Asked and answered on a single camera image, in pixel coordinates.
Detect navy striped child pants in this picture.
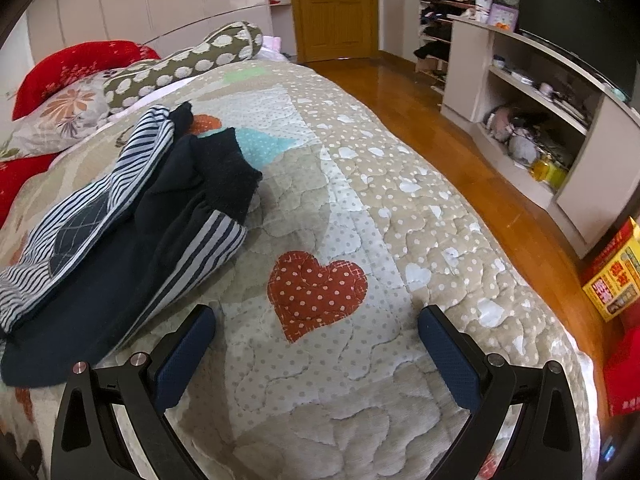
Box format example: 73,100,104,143
1,103,262,389

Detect yellow red cardboard box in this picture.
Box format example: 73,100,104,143
582,217,640,322

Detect heart patterned quilt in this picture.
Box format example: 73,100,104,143
1,61,600,479

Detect red long pillow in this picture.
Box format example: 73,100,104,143
0,153,58,226

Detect white tv shelf unit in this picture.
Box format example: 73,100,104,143
442,16,639,257

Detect floral pillow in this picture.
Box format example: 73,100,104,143
1,70,140,162

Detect red pillow at headboard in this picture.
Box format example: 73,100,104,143
12,40,160,120

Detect black television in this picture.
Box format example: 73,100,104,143
518,0,638,102

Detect green polka dot bolster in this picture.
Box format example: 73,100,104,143
103,21,264,114

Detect white wardrobe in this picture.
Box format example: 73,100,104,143
26,0,272,61

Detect cluttered shoe rack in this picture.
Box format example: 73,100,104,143
413,0,476,96

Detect wooden door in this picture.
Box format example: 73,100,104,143
292,0,378,63

